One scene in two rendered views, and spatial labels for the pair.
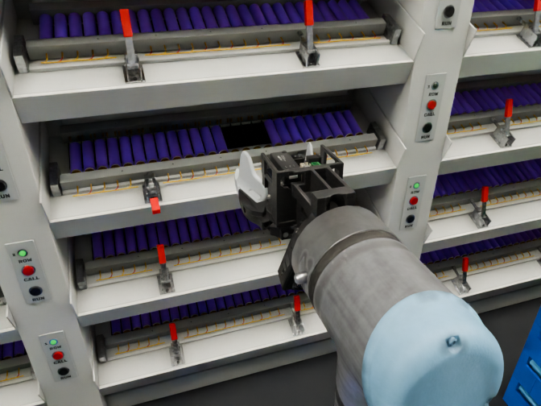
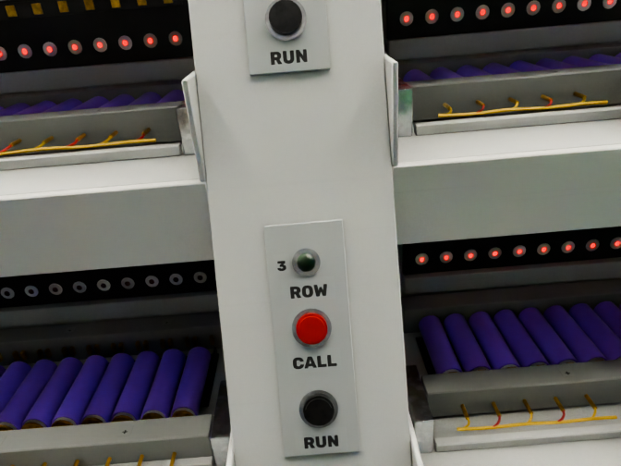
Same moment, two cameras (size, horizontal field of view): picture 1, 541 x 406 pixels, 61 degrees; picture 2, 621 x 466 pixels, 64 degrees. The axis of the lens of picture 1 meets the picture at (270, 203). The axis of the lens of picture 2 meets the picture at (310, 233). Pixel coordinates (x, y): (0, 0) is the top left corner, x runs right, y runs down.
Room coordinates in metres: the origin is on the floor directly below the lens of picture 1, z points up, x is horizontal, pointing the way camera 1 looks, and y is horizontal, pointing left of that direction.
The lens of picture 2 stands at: (0.55, -0.36, 0.71)
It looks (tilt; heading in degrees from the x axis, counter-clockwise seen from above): 5 degrees down; 18
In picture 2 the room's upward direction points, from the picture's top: 5 degrees counter-clockwise
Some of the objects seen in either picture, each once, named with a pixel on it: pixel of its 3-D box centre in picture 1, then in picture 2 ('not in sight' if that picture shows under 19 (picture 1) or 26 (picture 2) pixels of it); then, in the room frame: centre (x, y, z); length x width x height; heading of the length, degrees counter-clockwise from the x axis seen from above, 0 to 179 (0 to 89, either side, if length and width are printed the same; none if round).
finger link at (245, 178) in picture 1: (247, 174); not in sight; (0.48, 0.03, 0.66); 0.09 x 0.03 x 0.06; 35
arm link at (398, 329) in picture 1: (398, 331); not in sight; (0.24, -0.09, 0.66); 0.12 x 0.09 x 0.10; 18
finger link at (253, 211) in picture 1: (265, 206); not in sight; (0.44, 0.01, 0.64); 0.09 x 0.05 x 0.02; 35
